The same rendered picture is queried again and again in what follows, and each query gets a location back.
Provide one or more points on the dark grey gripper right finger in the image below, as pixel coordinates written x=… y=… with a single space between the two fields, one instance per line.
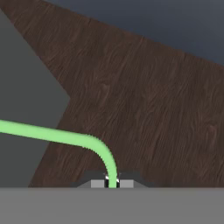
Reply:
x=127 y=183

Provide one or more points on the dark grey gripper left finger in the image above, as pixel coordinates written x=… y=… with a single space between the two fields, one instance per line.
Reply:
x=97 y=183

